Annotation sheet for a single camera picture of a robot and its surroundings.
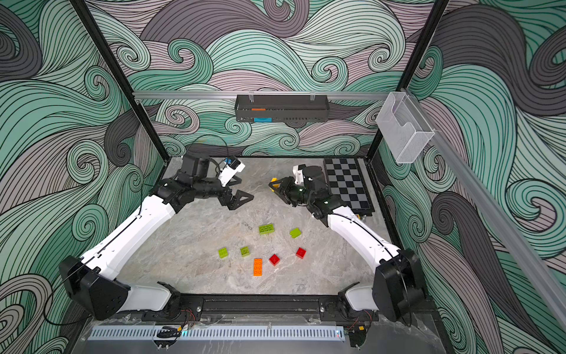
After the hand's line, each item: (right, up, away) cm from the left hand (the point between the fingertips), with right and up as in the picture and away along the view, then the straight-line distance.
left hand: (244, 186), depth 72 cm
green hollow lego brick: (-2, -27, +13) cm, 30 cm away
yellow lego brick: (+11, 0, +4) cm, 11 cm away
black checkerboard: (+45, 0, +34) cm, 57 cm away
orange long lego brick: (+4, -32, +10) cm, 34 cm away
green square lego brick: (+18, -21, +19) cm, 34 cm away
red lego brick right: (+20, -28, +13) cm, 37 cm away
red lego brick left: (+10, -29, +11) cm, 33 cm away
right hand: (+9, 0, +5) cm, 10 cm away
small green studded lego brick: (-11, -27, +13) cm, 32 cm away
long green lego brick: (+6, -20, +20) cm, 29 cm away
